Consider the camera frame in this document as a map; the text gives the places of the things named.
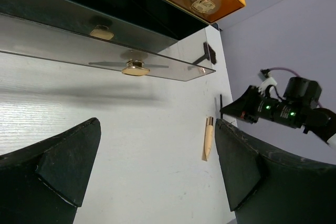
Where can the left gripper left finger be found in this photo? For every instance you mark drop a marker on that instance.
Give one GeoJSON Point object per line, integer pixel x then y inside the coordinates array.
{"type": "Point", "coordinates": [46, 182]}

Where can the black fan brush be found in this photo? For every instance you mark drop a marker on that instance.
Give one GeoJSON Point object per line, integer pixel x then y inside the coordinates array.
{"type": "Point", "coordinates": [209, 55]}

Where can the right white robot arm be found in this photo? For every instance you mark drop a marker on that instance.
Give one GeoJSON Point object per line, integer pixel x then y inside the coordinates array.
{"type": "Point", "coordinates": [304, 92]}

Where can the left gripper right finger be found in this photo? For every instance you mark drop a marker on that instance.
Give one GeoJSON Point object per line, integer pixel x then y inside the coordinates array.
{"type": "Point", "coordinates": [265, 184]}

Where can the thin black brush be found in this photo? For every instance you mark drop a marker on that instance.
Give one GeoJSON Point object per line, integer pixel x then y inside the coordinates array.
{"type": "Point", "coordinates": [221, 105]}

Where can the dark teal drawer cabinet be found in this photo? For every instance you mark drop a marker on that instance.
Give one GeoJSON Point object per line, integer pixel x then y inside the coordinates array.
{"type": "Point", "coordinates": [151, 25]}

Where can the beige concealer tube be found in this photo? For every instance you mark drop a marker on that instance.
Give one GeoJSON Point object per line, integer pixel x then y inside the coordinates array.
{"type": "Point", "coordinates": [208, 138]}

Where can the clear cabinet drawer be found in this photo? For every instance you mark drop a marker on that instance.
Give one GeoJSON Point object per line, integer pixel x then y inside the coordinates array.
{"type": "Point", "coordinates": [32, 39]}

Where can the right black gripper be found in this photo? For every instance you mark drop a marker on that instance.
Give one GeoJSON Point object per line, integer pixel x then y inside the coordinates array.
{"type": "Point", "coordinates": [250, 107]}

